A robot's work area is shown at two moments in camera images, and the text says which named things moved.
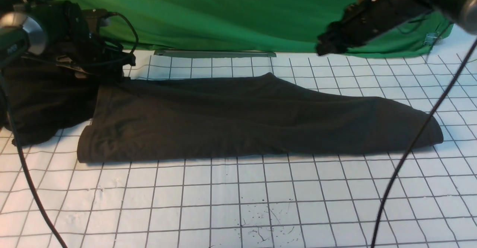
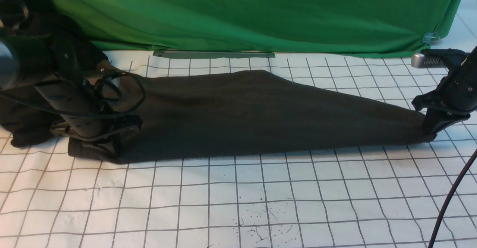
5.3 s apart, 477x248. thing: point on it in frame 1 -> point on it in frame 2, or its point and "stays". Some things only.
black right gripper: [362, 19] -> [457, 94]
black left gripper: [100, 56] -> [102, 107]
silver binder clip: [431, 38] stays
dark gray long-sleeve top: [259, 115] stays
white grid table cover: [324, 201] stays
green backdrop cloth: [288, 16] stays
